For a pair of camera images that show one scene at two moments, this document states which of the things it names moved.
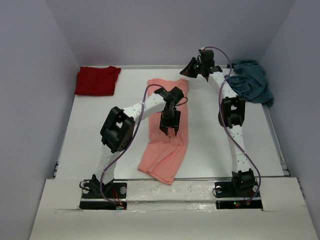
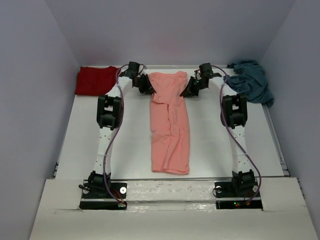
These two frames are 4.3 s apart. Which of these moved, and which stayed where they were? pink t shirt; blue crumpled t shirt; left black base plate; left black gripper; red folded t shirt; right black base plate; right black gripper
Moved: left black gripper; pink t shirt; right black gripper
Stayed: left black base plate; right black base plate; red folded t shirt; blue crumpled t shirt
